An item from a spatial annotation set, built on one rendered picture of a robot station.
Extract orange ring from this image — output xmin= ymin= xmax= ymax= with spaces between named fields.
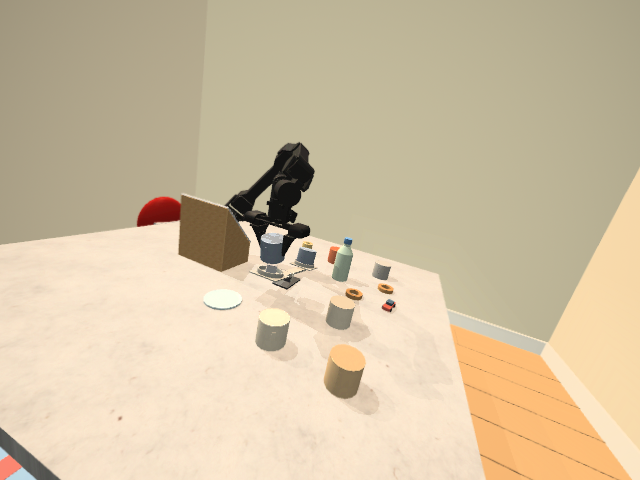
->
xmin=378 ymin=283 xmax=394 ymax=294
xmin=345 ymin=288 xmax=363 ymax=300

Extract white round dish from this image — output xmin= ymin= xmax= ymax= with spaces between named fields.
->
xmin=204 ymin=289 xmax=242 ymax=310

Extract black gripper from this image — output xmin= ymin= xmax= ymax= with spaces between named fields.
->
xmin=244 ymin=197 xmax=310 ymax=256

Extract red toy car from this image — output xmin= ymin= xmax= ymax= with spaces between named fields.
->
xmin=381 ymin=299 xmax=396 ymax=312

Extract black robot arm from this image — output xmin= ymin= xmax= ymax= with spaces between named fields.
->
xmin=225 ymin=142 xmax=315 ymax=222

